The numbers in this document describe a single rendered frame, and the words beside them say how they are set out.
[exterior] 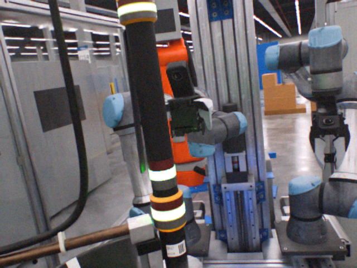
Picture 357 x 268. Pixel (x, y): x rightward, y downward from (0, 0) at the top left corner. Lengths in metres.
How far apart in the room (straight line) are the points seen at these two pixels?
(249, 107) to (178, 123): 0.67
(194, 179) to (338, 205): 3.41
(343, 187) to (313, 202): 0.11
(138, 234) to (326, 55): 0.62
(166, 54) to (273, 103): 5.86
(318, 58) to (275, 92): 8.82
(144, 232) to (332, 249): 0.95
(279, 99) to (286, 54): 8.72
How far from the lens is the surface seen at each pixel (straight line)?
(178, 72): 0.64
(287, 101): 9.67
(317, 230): 1.26
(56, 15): 0.37
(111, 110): 1.08
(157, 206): 0.39
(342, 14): 2.15
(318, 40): 0.83
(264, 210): 1.41
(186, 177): 4.43
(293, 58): 0.95
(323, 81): 0.83
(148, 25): 0.36
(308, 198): 1.20
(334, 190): 1.19
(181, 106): 0.62
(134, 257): 0.58
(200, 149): 0.82
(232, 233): 1.36
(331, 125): 0.78
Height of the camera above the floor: 1.73
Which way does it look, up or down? 12 degrees down
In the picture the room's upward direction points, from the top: 8 degrees counter-clockwise
